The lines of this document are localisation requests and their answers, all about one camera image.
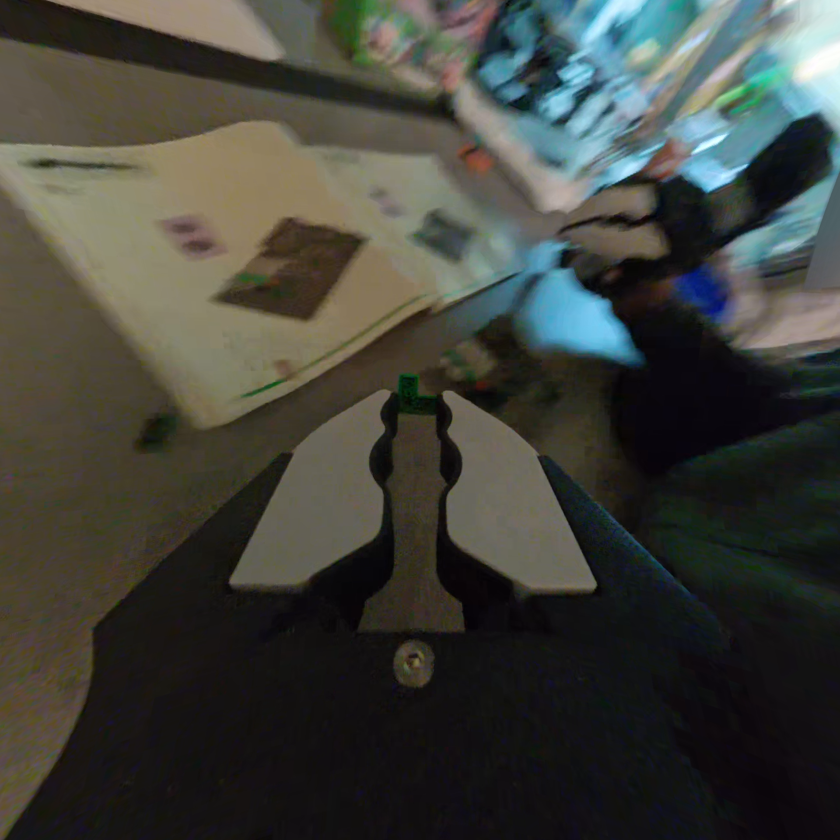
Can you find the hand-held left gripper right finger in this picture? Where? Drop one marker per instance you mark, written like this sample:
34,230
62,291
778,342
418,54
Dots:
518,518

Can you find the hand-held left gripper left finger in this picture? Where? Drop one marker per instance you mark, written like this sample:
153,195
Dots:
321,512

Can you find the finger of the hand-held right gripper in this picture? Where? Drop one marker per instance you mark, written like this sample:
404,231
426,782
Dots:
548,257
577,321

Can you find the green corner brick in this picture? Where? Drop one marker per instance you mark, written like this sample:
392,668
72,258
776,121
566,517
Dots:
410,394

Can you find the dark corner brick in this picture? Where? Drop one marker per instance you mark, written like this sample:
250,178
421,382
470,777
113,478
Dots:
157,433

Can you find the brick instruction booklet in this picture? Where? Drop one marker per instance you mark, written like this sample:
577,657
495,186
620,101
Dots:
197,328

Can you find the person's right forearm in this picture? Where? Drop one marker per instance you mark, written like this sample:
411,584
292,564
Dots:
709,394

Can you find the grey desk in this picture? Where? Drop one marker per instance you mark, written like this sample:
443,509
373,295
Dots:
65,525

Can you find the orange toy piece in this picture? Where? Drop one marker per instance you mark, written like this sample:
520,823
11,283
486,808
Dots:
476,159

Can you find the green brick set box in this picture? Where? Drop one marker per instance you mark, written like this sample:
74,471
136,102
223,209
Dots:
394,39

